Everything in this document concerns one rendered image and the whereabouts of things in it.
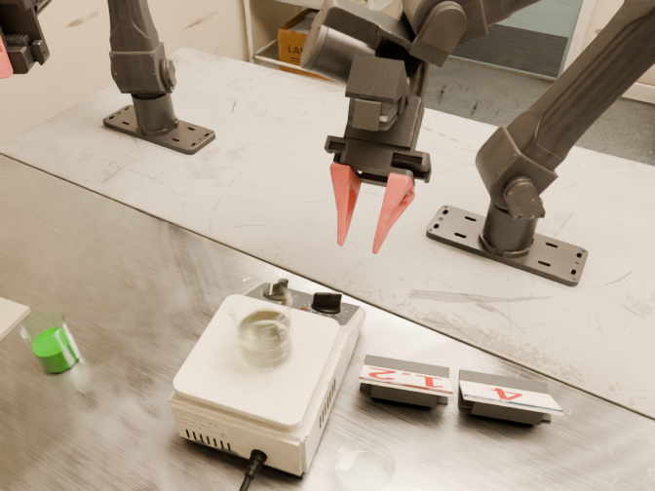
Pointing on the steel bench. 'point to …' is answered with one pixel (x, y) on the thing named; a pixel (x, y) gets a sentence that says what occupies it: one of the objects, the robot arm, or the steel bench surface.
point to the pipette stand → (11, 316)
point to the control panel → (323, 313)
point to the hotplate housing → (215, 438)
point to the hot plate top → (250, 389)
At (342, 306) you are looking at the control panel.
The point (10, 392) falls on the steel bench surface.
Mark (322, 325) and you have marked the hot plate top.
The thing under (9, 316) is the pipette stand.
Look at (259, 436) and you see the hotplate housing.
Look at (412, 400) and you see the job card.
